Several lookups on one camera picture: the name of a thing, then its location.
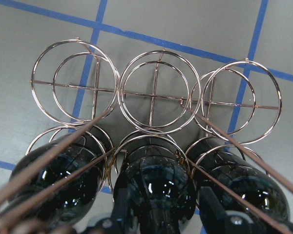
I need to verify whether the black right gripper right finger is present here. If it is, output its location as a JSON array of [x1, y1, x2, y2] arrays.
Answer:
[[199, 187, 280, 234]]

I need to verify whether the dark wine bottle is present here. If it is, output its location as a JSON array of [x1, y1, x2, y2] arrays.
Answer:
[[186, 138, 291, 221], [8, 126, 113, 227], [115, 131, 196, 234]]

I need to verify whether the copper wire bottle basket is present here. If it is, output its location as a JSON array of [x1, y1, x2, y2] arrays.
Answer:
[[0, 36, 293, 234]]

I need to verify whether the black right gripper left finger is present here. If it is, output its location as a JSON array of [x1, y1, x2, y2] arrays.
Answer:
[[85, 172, 137, 234]]

